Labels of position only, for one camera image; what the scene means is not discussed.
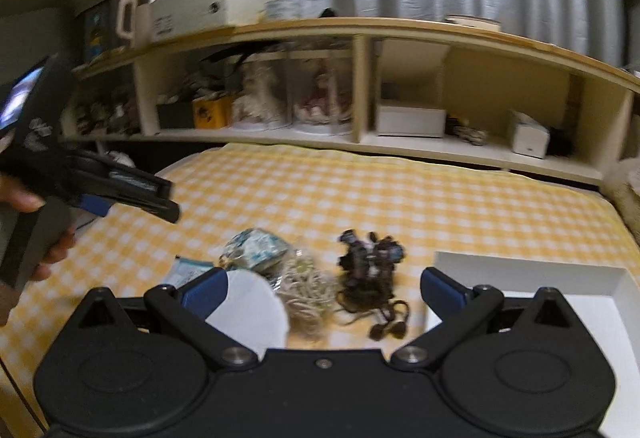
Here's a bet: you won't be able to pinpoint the white storage box with hole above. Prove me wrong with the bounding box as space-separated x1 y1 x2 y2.
150 0 279 44

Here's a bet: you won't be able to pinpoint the pile of small trinkets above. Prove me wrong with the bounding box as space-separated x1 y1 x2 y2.
75 85 139 137

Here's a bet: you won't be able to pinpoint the brown hair ties bundle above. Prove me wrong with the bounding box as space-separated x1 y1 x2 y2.
334 277 412 340

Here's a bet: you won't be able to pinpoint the teal patterned plastic bag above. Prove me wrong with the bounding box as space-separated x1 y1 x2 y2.
220 228 294 278

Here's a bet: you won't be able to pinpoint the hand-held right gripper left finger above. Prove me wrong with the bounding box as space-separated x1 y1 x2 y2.
75 267 263 371

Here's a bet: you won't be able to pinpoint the dark books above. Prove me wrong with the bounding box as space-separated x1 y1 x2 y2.
82 0 126 64

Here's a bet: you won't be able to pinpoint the bag of beige rubber bands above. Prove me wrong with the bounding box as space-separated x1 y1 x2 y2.
274 250 342 343

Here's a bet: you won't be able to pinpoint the pink dress doll in case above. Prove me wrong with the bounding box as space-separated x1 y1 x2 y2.
292 58 354 135

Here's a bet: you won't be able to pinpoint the white packet with teal stripe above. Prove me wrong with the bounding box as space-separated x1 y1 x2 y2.
175 257 217 290

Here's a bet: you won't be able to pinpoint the small yellow bag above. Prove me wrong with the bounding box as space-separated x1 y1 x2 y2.
192 95 234 130

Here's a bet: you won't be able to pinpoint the white mug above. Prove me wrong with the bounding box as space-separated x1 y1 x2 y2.
116 0 154 50

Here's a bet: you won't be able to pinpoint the white round pad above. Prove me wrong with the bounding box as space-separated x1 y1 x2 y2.
207 270 289 354

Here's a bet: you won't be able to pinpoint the white cardboard box tray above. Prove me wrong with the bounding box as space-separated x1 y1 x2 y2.
424 250 637 399

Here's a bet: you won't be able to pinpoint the beige fluffy blanket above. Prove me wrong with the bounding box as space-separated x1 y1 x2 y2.
602 153 640 239

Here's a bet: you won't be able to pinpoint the black cloth item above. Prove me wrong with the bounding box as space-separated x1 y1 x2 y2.
548 125 576 156

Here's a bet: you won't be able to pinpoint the white tissue box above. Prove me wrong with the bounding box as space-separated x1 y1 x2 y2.
510 110 551 159

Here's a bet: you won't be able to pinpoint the black strap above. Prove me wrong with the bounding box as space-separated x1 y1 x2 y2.
205 45 271 69

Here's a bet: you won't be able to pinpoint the wooden headboard shelf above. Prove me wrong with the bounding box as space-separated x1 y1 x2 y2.
62 17 640 186

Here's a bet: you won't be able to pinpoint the small clear labelled container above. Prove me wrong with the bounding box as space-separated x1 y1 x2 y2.
264 0 306 21

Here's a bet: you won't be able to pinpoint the dark box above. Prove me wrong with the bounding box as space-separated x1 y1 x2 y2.
157 104 196 130

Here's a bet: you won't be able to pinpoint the small patterned trinket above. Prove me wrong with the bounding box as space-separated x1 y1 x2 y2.
447 118 489 146

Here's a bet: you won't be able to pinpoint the cream dress doll in case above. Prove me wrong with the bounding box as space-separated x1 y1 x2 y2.
232 60 292 129

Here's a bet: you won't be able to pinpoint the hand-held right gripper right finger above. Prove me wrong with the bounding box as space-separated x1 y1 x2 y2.
390 267 568 371

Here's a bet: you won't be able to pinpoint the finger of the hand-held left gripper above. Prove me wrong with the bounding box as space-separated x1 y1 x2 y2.
70 192 181 224
75 155 174 200

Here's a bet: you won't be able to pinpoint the white rectangular box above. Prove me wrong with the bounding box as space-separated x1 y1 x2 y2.
375 104 447 138

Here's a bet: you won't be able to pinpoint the person's left hand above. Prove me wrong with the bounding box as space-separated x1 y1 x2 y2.
0 175 80 326

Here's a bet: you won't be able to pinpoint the yellow checked blanket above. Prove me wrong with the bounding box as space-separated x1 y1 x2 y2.
0 143 630 424

